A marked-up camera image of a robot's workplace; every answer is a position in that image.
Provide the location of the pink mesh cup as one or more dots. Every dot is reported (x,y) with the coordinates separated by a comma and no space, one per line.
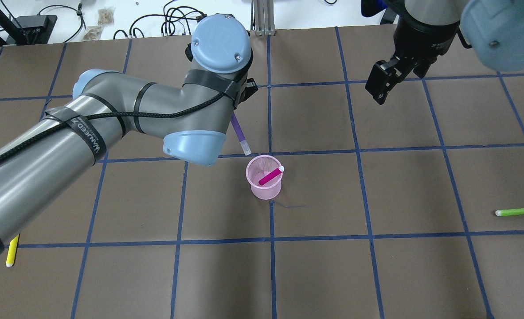
(264,175)

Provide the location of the pink highlighter pen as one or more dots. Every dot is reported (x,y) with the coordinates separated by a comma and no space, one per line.
(271,175)

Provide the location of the yellow highlighter pen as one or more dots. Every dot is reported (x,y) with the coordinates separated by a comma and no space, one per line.
(12,251)

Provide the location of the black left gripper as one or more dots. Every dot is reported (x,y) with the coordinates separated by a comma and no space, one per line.
(248,87)

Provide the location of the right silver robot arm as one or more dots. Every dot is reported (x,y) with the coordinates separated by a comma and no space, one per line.
(494,29)

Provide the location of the black camera stand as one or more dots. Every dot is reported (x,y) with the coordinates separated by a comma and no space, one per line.
(27,30)

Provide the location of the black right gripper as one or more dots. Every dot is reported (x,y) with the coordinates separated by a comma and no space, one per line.
(423,39)

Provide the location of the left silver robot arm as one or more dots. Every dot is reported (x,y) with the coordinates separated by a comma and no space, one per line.
(191,121)

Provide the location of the aluminium frame post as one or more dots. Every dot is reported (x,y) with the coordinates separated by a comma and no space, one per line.
(262,17)

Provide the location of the green highlighter pen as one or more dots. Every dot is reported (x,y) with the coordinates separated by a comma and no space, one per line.
(509,212)

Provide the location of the purple highlighter pen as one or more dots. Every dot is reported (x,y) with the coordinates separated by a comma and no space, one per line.
(240,135)

